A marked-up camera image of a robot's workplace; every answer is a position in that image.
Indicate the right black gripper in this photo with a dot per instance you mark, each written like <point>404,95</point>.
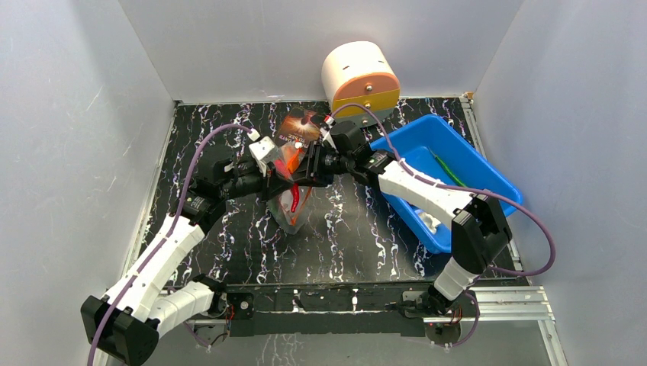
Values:
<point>313,165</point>

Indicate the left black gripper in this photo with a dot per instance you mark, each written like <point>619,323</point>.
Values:
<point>272,184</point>

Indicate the orange toy squash slice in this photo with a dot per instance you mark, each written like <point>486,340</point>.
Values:
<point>292,156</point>

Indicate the clear zip bag orange zipper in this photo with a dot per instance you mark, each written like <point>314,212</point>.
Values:
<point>287,207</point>

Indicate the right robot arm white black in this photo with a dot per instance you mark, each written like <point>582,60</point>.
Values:
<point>478,227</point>

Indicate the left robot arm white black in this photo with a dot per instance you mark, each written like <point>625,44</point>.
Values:
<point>161,242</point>

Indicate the dark paperback book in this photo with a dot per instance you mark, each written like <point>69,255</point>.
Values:
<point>300,125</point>

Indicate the round white drawer cabinet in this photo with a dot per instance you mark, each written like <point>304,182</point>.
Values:
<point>358,72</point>

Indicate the blue plastic bin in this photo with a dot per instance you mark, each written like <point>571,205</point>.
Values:
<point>475,166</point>

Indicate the long thin green bean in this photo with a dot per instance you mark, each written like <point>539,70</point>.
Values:
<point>449,172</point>

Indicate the white toy garlic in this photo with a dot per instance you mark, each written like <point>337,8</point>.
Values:
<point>430,222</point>

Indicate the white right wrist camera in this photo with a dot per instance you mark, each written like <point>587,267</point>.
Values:
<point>325,131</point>

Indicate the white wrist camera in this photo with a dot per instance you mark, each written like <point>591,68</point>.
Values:
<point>264,151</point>
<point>325,131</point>

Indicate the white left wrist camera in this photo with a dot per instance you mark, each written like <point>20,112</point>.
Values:
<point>264,151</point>

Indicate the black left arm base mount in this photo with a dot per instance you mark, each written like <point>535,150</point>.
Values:
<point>207,307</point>

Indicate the aluminium front rail frame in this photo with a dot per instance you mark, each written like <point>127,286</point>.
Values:
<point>366,308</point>

